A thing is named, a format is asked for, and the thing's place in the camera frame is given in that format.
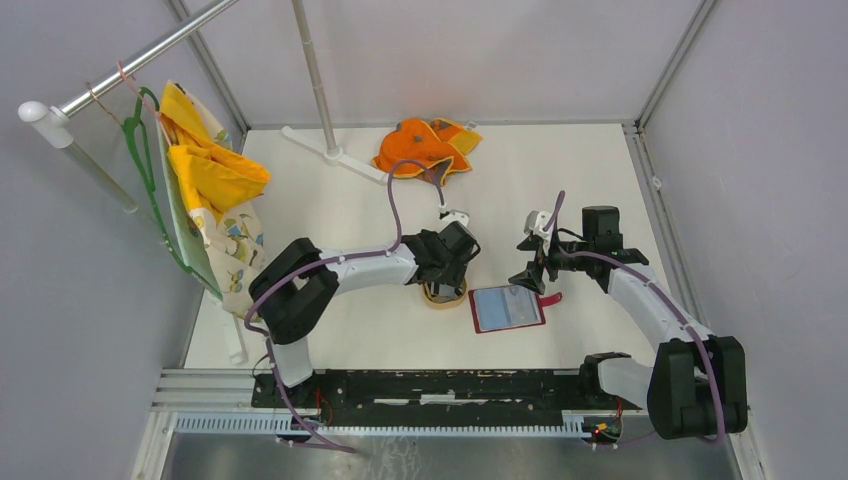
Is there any green clothes hanger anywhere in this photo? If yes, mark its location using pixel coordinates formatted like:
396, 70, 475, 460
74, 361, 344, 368
121, 87, 222, 300

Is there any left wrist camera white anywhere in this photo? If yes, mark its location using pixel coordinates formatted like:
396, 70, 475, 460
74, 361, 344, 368
439, 209, 470, 228

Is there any metal hanging rail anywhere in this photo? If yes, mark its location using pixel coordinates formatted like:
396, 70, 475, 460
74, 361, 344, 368
17, 0, 237, 149

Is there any white rack stand base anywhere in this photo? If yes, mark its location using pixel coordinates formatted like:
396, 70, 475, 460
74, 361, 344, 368
281, 126, 388, 185

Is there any red leather card holder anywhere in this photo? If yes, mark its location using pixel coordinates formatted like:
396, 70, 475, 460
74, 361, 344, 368
468, 285, 563, 334

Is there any yellow patterned hanging cloth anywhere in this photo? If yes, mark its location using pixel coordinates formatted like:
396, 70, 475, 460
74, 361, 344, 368
160, 81, 271, 318

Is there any orange yellow cloth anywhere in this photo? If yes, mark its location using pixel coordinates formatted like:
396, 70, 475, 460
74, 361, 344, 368
371, 117, 483, 185

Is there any purple cable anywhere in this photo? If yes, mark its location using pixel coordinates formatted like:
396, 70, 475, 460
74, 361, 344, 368
541, 190, 727, 449
243, 158, 446, 454

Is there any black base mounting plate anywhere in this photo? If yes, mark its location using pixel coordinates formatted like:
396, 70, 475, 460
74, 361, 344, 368
251, 369, 636, 427

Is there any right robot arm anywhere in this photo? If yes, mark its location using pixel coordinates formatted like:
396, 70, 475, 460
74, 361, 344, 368
509, 206, 749, 442

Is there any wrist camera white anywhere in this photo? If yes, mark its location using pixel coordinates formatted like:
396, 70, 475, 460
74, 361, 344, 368
439, 209, 470, 228
524, 210, 554, 241

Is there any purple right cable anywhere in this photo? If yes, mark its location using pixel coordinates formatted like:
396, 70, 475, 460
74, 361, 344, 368
541, 190, 727, 449

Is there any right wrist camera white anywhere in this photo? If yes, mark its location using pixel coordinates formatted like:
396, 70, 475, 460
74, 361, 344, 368
524, 210, 554, 241

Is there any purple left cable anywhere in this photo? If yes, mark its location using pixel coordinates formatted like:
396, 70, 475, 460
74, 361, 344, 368
243, 158, 446, 454

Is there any vertical metal pole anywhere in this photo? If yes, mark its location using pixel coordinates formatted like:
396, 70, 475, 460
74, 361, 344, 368
291, 0, 339, 150

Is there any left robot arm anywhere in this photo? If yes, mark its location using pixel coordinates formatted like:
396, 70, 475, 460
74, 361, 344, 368
245, 221, 480, 408

